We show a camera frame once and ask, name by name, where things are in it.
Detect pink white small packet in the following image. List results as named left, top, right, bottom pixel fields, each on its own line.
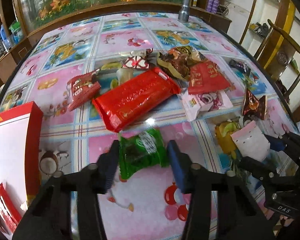
left=231, top=121, right=270, bottom=162

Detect green snack packet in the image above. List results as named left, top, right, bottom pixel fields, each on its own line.
left=119, top=128, right=169, bottom=180

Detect dark brown candy packet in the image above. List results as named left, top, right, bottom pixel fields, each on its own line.
left=242, top=88, right=268, bottom=120

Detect large red snack packet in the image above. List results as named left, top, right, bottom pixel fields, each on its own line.
left=92, top=67, right=181, bottom=133

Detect pink white snack packet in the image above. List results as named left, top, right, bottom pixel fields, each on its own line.
left=177, top=88, right=233, bottom=122

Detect red chocolate bar packet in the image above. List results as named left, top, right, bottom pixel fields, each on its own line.
left=68, top=69, right=101, bottom=111

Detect dark purple candy wrapper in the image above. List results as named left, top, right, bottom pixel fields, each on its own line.
left=229, top=59, right=251, bottom=76

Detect red square snack packet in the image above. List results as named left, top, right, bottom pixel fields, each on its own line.
left=188, top=61, right=231, bottom=95

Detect brown gold snack packet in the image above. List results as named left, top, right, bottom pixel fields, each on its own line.
left=157, top=46, right=207, bottom=82

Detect red white candy packet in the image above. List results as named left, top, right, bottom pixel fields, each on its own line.
left=122, top=48, right=153, bottom=70

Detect colourful patterned tablecloth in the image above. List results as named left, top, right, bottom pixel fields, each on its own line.
left=0, top=11, right=299, bottom=240

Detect wooden chair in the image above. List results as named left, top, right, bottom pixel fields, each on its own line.
left=254, top=19, right=300, bottom=103

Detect red white box lid tray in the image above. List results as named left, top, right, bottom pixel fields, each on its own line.
left=0, top=101, right=44, bottom=240

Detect silver flashlight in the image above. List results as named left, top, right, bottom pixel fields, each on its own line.
left=178, top=0, right=191, bottom=23

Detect purple bottles on shelf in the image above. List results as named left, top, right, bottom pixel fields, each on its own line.
left=206, top=0, right=219, bottom=14

